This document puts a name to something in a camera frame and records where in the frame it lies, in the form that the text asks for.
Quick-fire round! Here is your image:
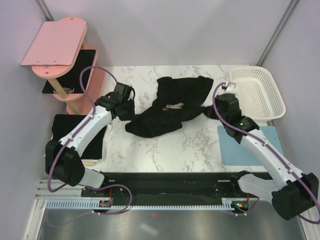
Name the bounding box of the wooden stick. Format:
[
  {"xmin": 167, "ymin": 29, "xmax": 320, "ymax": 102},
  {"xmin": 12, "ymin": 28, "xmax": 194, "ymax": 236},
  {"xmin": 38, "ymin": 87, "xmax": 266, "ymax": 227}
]
[{"xmin": 82, "ymin": 161, "xmax": 96, "ymax": 166}]

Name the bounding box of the black graphic t shirt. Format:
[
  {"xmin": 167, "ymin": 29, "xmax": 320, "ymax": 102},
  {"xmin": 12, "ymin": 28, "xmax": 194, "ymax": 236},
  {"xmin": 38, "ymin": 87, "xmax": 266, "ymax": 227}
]
[{"xmin": 125, "ymin": 76, "xmax": 218, "ymax": 138}]

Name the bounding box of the light blue mat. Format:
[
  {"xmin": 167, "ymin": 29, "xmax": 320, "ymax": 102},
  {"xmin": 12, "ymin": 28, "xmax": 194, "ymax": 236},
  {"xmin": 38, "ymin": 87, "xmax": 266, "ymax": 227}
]
[{"xmin": 217, "ymin": 125, "xmax": 283, "ymax": 166}]

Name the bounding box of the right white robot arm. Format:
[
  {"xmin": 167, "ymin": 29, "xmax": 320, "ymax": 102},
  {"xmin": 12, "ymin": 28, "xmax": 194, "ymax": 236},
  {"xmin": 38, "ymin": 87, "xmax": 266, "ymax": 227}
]
[{"xmin": 212, "ymin": 93, "xmax": 320, "ymax": 221}]

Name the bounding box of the white slotted cable duct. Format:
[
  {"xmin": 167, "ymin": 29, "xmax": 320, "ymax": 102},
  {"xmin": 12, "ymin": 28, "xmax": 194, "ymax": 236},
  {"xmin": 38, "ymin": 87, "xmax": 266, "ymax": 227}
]
[{"xmin": 45, "ymin": 199, "xmax": 250, "ymax": 211}]

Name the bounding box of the black clipboard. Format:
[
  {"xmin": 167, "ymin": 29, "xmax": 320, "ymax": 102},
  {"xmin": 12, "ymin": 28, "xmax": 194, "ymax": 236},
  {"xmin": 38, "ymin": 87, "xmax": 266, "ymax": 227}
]
[{"xmin": 42, "ymin": 49, "xmax": 96, "ymax": 94}]

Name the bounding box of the folded black t shirt stack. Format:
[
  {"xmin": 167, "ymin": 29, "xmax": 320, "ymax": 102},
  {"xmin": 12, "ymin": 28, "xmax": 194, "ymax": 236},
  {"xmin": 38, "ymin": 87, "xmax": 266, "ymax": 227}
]
[{"xmin": 47, "ymin": 114, "xmax": 106, "ymax": 161}]

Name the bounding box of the white plastic basket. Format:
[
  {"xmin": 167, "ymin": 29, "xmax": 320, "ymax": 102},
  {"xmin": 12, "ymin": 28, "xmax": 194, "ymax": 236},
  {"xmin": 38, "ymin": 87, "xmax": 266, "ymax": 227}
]
[{"xmin": 229, "ymin": 66, "xmax": 286, "ymax": 122}]

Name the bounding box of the pink clipboard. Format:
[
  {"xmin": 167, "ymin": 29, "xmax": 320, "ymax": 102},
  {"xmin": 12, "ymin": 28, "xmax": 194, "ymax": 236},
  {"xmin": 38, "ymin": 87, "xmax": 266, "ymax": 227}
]
[{"xmin": 21, "ymin": 19, "xmax": 86, "ymax": 66}]

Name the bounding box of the pink three tier shelf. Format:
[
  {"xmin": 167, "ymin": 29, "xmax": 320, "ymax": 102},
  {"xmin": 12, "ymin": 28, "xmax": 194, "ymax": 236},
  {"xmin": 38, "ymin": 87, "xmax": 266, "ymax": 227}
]
[{"xmin": 21, "ymin": 17, "xmax": 105, "ymax": 115}]

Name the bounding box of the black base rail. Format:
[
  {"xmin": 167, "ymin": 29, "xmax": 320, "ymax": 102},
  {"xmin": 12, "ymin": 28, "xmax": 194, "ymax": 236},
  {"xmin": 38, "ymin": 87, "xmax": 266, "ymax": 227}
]
[{"xmin": 81, "ymin": 172, "xmax": 253, "ymax": 203}]

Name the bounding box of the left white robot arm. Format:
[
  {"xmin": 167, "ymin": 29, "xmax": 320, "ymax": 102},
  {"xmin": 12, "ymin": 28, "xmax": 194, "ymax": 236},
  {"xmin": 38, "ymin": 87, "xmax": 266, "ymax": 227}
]
[{"xmin": 45, "ymin": 82, "xmax": 136, "ymax": 197}]

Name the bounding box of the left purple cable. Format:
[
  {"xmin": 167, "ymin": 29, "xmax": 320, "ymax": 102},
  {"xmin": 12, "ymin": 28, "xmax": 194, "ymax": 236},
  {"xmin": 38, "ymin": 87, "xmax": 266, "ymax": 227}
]
[{"xmin": 44, "ymin": 65, "xmax": 133, "ymax": 228}]

